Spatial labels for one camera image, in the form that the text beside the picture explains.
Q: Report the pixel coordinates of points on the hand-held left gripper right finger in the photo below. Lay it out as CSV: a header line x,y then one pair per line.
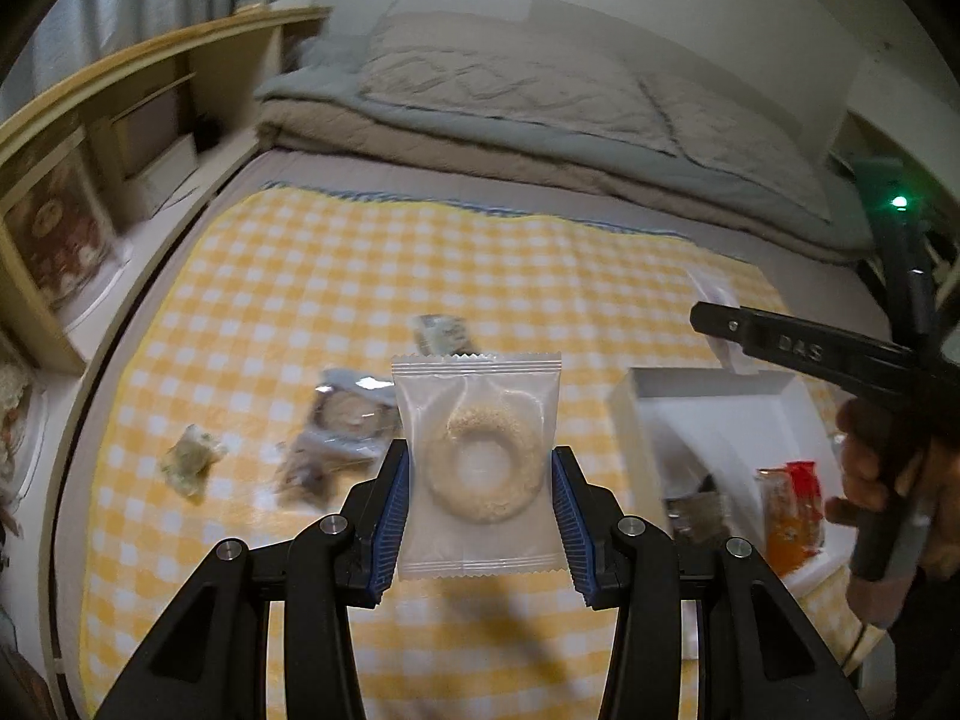
x,y
574,532

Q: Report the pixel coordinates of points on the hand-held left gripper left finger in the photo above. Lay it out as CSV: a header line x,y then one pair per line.
x,y
390,532

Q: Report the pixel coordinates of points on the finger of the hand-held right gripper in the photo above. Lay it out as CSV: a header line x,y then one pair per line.
x,y
795,349

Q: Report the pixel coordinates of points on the small brown snack packet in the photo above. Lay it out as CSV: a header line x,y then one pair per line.
x,y
315,469

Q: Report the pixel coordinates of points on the white cardboard tray box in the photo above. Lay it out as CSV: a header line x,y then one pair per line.
x,y
720,420

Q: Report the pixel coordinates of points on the clear packet brown cookie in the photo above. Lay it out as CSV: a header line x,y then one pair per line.
x,y
352,412

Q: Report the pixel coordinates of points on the black cake packet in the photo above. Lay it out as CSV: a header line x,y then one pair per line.
x,y
697,510

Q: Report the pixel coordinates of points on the red snack packet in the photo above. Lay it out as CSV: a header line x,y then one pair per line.
x,y
804,484

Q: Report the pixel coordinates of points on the orange snack packet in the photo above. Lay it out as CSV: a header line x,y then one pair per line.
x,y
787,532

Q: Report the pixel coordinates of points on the silver green snack packet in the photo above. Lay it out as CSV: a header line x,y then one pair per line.
x,y
444,336

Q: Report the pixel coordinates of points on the small green candy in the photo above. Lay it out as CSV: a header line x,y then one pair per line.
x,y
193,459

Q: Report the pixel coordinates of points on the person's right hand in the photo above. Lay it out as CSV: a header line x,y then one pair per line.
x,y
862,465

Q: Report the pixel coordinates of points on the beige quilted pillow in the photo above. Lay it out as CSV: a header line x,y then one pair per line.
x,y
487,75
735,142

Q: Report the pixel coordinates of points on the yellow checkered mat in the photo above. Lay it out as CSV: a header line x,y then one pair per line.
x,y
300,300

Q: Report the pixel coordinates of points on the doll in clear dome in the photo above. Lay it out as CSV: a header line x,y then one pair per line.
x,y
11,450

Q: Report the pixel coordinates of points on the beige folded blanket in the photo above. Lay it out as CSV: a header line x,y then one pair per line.
x,y
450,142

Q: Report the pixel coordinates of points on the doll in clear case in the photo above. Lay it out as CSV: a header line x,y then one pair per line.
x,y
60,225

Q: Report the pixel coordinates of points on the grey blue blanket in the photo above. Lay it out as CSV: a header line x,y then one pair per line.
x,y
315,82

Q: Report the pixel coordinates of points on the brown box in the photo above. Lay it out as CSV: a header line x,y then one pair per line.
x,y
150,120

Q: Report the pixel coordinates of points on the wooden shelf unit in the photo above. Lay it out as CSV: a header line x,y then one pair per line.
x,y
150,52

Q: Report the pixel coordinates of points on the grey curtain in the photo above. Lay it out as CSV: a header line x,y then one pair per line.
x,y
135,7

